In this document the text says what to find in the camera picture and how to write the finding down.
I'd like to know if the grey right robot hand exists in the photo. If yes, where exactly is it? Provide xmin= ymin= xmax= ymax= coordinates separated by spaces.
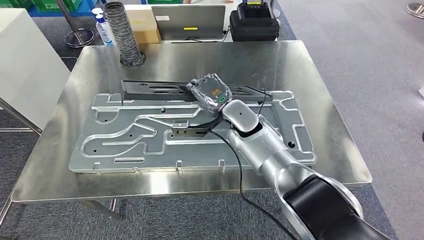
xmin=186 ymin=72 xmax=233 ymax=114

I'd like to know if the black plastic frame part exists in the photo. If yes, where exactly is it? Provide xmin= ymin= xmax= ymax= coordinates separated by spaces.
xmin=120 ymin=79 xmax=274 ymax=107

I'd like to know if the steel workbench table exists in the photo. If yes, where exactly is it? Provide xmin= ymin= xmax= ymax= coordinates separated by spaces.
xmin=11 ymin=40 xmax=374 ymax=221

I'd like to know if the aluminium fixture plate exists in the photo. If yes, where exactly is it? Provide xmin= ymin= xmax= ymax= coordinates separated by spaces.
xmin=67 ymin=90 xmax=318 ymax=174

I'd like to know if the grey laptop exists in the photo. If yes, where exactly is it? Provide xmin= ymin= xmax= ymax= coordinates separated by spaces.
xmin=151 ymin=4 xmax=227 ymax=42

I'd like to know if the black equipment case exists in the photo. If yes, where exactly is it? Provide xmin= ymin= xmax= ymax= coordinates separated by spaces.
xmin=229 ymin=0 xmax=281 ymax=42

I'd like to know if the cardboard box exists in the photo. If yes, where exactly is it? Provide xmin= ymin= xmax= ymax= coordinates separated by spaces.
xmin=124 ymin=3 xmax=162 ymax=45

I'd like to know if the white spray bottle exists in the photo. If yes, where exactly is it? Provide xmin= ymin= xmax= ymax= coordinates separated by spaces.
xmin=92 ymin=7 xmax=117 ymax=47

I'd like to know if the white panel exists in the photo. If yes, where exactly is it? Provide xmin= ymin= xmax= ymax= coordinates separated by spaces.
xmin=0 ymin=8 xmax=71 ymax=131

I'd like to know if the blue pallet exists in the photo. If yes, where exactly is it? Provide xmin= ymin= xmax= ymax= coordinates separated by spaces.
xmin=28 ymin=0 xmax=100 ymax=17

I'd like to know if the green plastic crate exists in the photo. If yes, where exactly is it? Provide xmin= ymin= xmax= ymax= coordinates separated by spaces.
xmin=31 ymin=0 xmax=84 ymax=12
xmin=0 ymin=0 xmax=32 ymax=9

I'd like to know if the chrome stanchion base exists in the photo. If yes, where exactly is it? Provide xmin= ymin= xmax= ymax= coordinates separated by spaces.
xmin=406 ymin=2 xmax=424 ymax=19

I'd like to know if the thin black wire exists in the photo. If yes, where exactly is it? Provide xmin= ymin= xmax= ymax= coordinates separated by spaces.
xmin=256 ymin=89 xmax=268 ymax=117

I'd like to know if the black power cable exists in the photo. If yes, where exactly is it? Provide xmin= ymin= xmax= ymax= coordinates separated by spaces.
xmin=170 ymin=28 xmax=233 ymax=44

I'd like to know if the black camera cable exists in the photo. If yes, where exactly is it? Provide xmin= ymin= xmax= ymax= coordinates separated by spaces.
xmin=206 ymin=129 xmax=299 ymax=240

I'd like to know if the grey corrugated hose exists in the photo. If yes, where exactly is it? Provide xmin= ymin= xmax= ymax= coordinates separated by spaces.
xmin=103 ymin=1 xmax=147 ymax=68

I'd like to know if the chrome stanchion post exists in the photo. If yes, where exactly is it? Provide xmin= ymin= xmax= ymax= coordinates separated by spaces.
xmin=56 ymin=0 xmax=95 ymax=48

